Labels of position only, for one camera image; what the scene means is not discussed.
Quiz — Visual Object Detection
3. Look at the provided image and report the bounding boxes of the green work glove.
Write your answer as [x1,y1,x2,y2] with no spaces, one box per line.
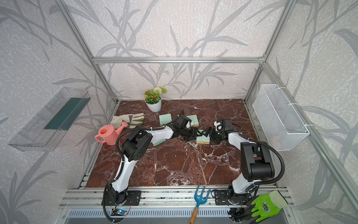
[245,190,288,224]

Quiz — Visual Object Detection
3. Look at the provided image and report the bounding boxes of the pink watering can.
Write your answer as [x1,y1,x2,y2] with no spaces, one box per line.
[94,121,128,146]

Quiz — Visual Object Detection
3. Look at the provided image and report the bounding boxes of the clear plastic wall shelf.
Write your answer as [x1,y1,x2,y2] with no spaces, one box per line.
[8,87,90,152]

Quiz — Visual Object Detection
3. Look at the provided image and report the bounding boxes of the mint drawer jewelry box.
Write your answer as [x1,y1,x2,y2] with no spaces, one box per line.
[196,129,210,144]

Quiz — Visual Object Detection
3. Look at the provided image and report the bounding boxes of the beige gardening gloves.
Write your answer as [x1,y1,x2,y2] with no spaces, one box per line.
[110,113,145,129]

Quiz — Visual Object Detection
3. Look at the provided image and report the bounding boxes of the potted plant white pot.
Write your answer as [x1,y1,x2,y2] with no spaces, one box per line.
[144,86,167,113]

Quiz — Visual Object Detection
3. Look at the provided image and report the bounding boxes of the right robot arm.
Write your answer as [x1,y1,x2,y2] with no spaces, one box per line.
[203,119,285,205]

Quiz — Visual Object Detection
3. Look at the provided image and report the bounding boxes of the white wire mesh basket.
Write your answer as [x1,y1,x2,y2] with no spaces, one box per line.
[253,84,310,151]

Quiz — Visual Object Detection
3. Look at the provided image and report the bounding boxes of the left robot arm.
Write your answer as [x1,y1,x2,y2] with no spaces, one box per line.
[101,114,202,207]

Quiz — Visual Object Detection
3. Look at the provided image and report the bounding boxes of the blue hand rake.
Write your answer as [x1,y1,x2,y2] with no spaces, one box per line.
[189,184,211,224]

